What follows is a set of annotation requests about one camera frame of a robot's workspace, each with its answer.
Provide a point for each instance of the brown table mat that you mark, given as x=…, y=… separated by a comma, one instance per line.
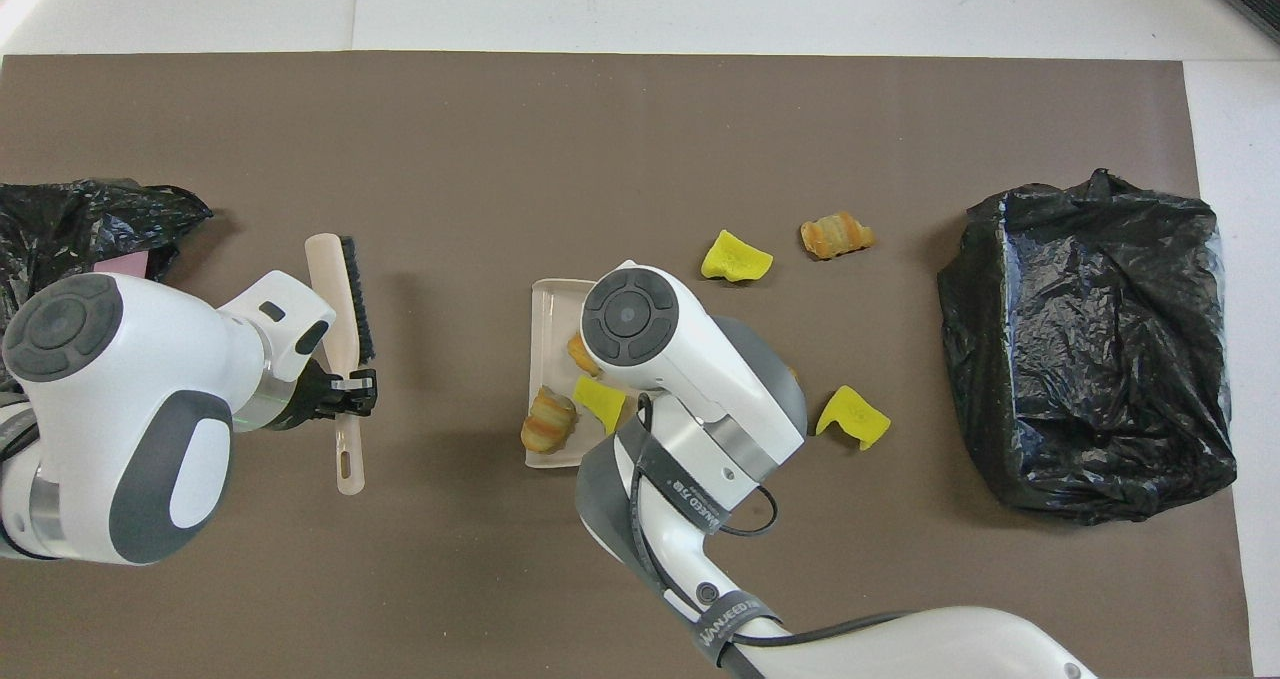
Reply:
x=450, y=579

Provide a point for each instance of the black trash bag bin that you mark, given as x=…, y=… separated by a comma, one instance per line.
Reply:
x=1100, y=409

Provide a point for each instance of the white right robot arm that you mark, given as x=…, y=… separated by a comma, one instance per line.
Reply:
x=700, y=379

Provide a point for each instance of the beige brush with black bristles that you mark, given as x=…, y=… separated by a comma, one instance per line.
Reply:
x=335, y=289

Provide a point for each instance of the beige plastic dustpan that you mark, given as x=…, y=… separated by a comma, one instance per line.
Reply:
x=550, y=319

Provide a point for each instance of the striped croissant piece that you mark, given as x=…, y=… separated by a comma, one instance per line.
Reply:
x=835, y=236
x=582, y=352
x=548, y=421

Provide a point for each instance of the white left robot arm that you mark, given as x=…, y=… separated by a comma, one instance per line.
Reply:
x=100, y=409

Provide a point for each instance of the yellow sponge piece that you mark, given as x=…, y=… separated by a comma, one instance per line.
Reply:
x=855, y=414
x=735, y=259
x=598, y=401

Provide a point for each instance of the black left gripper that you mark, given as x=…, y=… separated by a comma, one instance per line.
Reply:
x=310, y=399

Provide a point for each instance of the black trash bag over pink bin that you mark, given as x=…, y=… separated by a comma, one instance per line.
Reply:
x=60, y=219

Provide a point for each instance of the pink bin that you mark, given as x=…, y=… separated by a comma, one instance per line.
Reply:
x=135, y=258

